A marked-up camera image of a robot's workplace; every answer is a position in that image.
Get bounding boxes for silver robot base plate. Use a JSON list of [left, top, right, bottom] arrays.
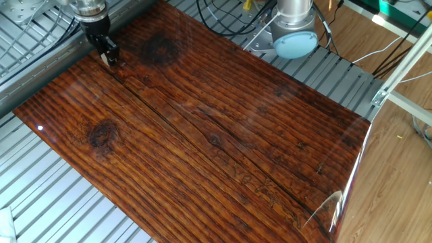
[[248, 28, 279, 53]]

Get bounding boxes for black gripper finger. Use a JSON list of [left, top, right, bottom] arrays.
[[101, 34, 121, 67], [90, 36, 107, 57]]

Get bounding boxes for black cable along rail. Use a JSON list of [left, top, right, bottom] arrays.
[[0, 18, 84, 87]]

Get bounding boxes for white cable tie tail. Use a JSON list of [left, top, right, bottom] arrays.
[[242, 13, 281, 52]]

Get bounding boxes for glossy wood grain mat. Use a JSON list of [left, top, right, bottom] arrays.
[[12, 0, 372, 243]]

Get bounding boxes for aluminium frame post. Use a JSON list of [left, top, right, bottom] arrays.
[[371, 23, 432, 126]]

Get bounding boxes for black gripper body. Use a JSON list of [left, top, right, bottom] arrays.
[[79, 15, 112, 39]]

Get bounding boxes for white cloth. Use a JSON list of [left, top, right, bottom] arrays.
[[0, 206, 18, 243]]

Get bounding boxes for silver perforated mount plate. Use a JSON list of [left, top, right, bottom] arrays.
[[0, 0, 57, 26]]

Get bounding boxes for green bench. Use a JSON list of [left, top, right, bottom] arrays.
[[357, 0, 432, 34]]

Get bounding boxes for black floor cables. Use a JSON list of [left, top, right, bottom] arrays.
[[372, 9, 432, 79]]

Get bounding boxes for grey cable bundle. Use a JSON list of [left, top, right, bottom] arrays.
[[410, 114, 432, 150]]

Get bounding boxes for white floor cable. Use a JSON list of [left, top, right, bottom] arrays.
[[352, 36, 403, 65]]

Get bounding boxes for long black robot cable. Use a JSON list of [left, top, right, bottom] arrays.
[[195, 0, 281, 35]]

